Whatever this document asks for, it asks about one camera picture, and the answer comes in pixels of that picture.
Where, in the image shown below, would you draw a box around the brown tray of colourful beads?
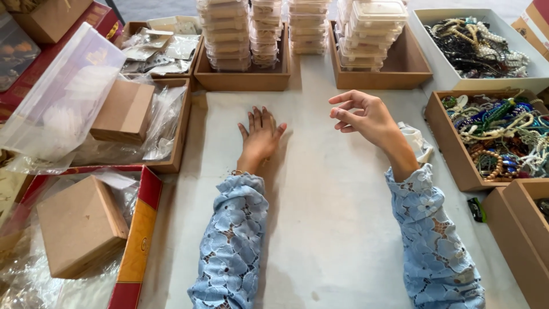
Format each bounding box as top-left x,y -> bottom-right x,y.
425,89 -> 549,192

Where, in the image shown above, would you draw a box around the large brown cardboard box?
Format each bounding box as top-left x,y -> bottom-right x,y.
36,175 -> 130,280

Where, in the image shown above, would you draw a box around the person's left hand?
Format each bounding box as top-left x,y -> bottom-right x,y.
236,106 -> 287,174

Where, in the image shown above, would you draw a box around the white box of necklaces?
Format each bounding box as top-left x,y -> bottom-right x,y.
409,9 -> 549,96

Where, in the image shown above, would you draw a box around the person's right hand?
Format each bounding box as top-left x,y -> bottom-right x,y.
329,90 -> 400,148

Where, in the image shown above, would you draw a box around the large clear zip bag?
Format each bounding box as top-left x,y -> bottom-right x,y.
0,22 -> 128,163

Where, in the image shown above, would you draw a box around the stack of clear lidded containers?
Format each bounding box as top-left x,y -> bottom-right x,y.
335,0 -> 409,72

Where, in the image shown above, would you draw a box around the stacks of clear plastic boxes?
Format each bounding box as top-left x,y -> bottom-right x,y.
196,0 -> 332,72

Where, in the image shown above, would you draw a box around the empty brown wooden tray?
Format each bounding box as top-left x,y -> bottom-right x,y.
482,179 -> 549,309

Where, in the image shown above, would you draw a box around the small black and green packet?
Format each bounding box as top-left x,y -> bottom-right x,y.
467,197 -> 487,223

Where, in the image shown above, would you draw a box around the brown and red printed carton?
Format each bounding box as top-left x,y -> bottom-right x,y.
511,0 -> 549,62

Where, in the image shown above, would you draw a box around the small brown cardboard box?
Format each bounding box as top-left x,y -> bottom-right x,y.
89,79 -> 155,144

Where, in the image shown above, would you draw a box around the crumpled white plastic bag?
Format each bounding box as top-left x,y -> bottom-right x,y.
397,121 -> 435,164

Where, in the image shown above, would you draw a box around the red patterned box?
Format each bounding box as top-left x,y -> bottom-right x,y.
0,1 -> 124,123

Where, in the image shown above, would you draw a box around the brown tray with clear containers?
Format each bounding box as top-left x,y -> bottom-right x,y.
329,21 -> 433,90

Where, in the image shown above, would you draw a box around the brown tray of small packets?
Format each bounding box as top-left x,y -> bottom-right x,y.
115,16 -> 204,80

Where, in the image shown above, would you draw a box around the red and orange box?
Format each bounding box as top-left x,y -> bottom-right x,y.
0,165 -> 163,309

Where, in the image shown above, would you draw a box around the brown cardboard carton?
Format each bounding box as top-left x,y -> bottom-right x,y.
3,0 -> 104,45

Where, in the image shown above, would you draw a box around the brown tray with plastic stacks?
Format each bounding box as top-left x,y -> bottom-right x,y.
194,22 -> 291,92

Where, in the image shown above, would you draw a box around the brown tray of plastic bags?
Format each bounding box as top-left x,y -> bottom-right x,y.
69,78 -> 192,174

